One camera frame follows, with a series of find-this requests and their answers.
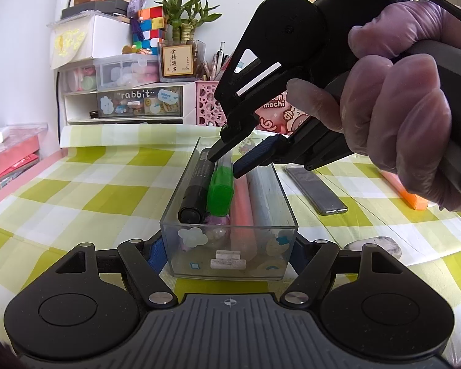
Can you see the yellow printed sheet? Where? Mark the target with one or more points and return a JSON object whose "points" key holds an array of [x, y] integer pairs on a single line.
{"points": [[67, 46]]}

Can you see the small brown toy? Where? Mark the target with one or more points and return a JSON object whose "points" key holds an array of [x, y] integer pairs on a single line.
{"points": [[136, 49]]}

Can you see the green bamboo plant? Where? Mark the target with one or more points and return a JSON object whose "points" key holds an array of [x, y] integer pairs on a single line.
{"points": [[184, 13]]}

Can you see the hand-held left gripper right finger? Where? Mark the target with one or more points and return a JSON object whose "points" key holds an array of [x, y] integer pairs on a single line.
{"points": [[302, 251]]}

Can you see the large clear storage box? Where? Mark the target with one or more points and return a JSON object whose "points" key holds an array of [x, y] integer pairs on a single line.
{"points": [[126, 71]]}

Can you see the purple capsule-top pen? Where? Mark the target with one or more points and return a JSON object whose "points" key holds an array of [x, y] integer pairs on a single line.
{"points": [[217, 221]]}

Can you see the person's right hand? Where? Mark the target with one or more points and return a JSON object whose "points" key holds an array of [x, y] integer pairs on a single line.
{"points": [[407, 115]]}

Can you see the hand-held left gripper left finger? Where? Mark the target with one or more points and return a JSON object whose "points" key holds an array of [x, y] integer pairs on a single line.
{"points": [[156, 255]]}

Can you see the white drawer organiser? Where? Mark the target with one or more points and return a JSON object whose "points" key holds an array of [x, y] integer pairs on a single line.
{"points": [[77, 107]]}

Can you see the white grey marbled stone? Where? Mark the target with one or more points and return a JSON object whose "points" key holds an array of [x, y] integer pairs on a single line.
{"points": [[384, 245]]}

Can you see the pink perforated pen holder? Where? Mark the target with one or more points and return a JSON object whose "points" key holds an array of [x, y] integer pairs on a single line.
{"points": [[207, 103]]}

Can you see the clear plastic box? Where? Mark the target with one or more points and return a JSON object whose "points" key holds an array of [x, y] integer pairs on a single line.
{"points": [[199, 255]]}

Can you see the clear plastic case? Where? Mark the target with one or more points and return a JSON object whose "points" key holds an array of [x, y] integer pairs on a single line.
{"points": [[19, 138]]}

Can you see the salmon pink highlighter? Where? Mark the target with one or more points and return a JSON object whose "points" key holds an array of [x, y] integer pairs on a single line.
{"points": [[244, 215]]}

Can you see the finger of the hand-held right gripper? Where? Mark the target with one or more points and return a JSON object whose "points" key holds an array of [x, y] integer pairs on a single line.
{"points": [[228, 134], [255, 157]]}

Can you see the dark grey case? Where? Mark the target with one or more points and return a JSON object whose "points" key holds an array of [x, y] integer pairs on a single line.
{"points": [[315, 190]]}

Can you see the bunch of pens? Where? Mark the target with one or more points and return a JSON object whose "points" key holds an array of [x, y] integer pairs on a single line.
{"points": [[215, 65]]}

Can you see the colourful puzzle cube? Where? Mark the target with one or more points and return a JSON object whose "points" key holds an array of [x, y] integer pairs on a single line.
{"points": [[150, 41], [151, 17]]}

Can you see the colourful flat book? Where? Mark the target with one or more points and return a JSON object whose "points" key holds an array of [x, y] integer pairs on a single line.
{"points": [[4, 184]]}

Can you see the yellow-green checked tablecloth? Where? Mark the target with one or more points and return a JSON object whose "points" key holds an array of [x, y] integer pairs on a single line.
{"points": [[100, 200]]}

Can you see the white storage box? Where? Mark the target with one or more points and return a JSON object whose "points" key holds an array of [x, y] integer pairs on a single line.
{"points": [[107, 36]]}

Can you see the green highlighter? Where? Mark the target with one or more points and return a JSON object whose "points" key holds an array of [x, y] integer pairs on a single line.
{"points": [[219, 192]]}

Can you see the black marker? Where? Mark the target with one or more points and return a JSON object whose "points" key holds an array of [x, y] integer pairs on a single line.
{"points": [[196, 188]]}

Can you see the purple tassel charm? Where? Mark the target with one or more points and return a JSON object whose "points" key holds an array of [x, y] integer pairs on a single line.
{"points": [[138, 0]]}

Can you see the small black clip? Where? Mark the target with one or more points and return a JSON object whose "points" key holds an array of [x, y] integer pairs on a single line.
{"points": [[93, 114]]}

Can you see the light blue highlighter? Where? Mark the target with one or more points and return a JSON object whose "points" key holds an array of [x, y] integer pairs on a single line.
{"points": [[265, 200]]}

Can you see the pink cartoon pencil case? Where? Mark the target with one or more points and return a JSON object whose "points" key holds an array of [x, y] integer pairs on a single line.
{"points": [[276, 119]]}

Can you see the small clear storage box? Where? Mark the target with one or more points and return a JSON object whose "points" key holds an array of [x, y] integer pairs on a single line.
{"points": [[77, 80]]}

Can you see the red flat box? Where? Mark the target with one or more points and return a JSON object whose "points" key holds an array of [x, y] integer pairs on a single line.
{"points": [[7, 163]]}

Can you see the orange highlighter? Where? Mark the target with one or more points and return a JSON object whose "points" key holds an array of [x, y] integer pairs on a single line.
{"points": [[411, 198]]}

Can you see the glass vase with label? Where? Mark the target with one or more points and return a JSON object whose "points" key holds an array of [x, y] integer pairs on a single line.
{"points": [[176, 61]]}

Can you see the black flat box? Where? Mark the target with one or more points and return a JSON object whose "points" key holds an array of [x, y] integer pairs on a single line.
{"points": [[96, 7]]}

